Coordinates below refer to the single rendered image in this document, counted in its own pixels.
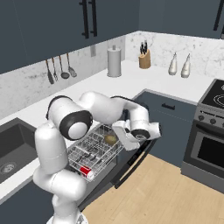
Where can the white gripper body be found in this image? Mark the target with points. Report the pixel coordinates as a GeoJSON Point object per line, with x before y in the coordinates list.
{"type": "Point", "coordinates": [126, 139]}

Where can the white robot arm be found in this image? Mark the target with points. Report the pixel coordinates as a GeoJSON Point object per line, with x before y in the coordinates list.
{"type": "Point", "coordinates": [52, 145]}

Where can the brown bowl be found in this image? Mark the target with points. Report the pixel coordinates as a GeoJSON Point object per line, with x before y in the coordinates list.
{"type": "Point", "coordinates": [110, 139]}

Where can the dark dishwasher door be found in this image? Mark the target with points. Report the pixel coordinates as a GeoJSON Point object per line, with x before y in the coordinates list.
{"type": "Point", "coordinates": [137, 157]}

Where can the red and white cup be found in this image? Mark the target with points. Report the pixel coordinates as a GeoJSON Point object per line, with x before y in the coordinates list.
{"type": "Point", "coordinates": [86, 171]}

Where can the oven door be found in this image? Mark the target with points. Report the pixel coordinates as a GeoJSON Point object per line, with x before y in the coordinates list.
{"type": "Point", "coordinates": [207, 151]}

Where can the dark blue drawer front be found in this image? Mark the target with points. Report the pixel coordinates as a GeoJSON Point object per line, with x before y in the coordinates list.
{"type": "Point", "coordinates": [178, 105]}

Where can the wooden knife block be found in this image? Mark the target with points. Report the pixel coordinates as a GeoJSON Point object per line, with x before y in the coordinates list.
{"type": "Point", "coordinates": [145, 59]}

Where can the grey oven range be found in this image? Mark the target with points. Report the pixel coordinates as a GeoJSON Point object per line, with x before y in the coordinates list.
{"type": "Point", "coordinates": [208, 137]}

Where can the hanging grey slotted spoon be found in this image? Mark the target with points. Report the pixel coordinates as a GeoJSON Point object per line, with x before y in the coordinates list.
{"type": "Point", "coordinates": [72, 71]}

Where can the white bottle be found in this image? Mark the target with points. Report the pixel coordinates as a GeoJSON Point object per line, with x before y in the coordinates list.
{"type": "Point", "coordinates": [185, 68]}
{"type": "Point", "coordinates": [173, 65]}

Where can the hanging dark ladle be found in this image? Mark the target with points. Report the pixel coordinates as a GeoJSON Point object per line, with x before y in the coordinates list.
{"type": "Point", "coordinates": [64, 74]}

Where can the hanging dark spatula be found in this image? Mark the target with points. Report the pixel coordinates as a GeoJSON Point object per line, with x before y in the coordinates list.
{"type": "Point", "coordinates": [50, 76]}

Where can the hanging slim utensil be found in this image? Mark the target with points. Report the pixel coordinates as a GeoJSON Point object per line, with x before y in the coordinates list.
{"type": "Point", "coordinates": [54, 71]}

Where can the dark sink basin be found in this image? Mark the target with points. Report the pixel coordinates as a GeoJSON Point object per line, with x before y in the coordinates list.
{"type": "Point", "coordinates": [14, 145]}

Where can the dark blue base cupboard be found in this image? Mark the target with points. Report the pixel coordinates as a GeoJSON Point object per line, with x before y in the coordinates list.
{"type": "Point", "coordinates": [23, 204]}

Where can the grey wall outlet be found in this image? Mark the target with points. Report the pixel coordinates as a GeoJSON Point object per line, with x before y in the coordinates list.
{"type": "Point", "coordinates": [93, 50]}

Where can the dark blue wall cupboard door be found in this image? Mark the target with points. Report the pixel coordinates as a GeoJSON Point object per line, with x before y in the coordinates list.
{"type": "Point", "coordinates": [116, 17]}
{"type": "Point", "coordinates": [40, 26]}

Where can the dark blue wall cupboard run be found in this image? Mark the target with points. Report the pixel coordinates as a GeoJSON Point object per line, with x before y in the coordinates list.
{"type": "Point", "coordinates": [180, 14]}

